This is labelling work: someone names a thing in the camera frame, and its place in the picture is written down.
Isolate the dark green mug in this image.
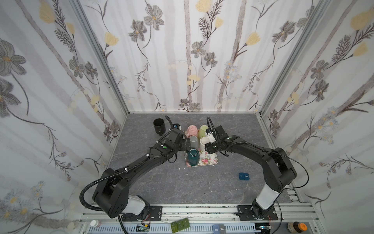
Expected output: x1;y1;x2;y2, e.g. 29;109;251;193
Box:
187;148;200;166

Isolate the black corrugated cable conduit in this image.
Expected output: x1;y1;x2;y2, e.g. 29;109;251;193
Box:
79;162;147;212

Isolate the pink mug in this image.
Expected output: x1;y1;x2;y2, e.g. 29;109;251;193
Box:
186;125;198;138

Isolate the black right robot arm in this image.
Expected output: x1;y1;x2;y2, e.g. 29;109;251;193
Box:
205;117;299;220

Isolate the white round cap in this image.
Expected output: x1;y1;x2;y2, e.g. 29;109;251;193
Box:
90;220;101;228

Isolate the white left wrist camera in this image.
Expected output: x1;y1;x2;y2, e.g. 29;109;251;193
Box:
172;123;182;130

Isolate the blue grey connector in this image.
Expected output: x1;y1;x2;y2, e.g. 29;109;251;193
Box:
212;224;226;234

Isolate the small blue block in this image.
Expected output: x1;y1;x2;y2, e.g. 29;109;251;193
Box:
239;173;250;181

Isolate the light green mug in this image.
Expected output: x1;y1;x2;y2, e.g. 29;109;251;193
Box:
198;125;208;139

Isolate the floral serving tray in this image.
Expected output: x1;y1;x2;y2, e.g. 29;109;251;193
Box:
184;149;218;168

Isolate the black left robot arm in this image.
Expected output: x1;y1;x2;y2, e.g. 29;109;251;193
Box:
79;115;190;219

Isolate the orange emergency stop button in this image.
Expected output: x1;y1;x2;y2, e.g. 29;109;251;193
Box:
287;221;308;234

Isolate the white mug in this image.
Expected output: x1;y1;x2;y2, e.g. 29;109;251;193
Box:
199;136;210;151

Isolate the green circuit board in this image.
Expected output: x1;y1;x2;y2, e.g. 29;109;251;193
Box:
170;218;190;234

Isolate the grey mug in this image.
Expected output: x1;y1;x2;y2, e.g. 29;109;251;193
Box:
190;135;199;150

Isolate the black mug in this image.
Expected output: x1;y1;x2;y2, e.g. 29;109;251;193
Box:
153;118;166;137

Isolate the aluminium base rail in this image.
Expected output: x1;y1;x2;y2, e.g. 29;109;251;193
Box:
79;203;326;234

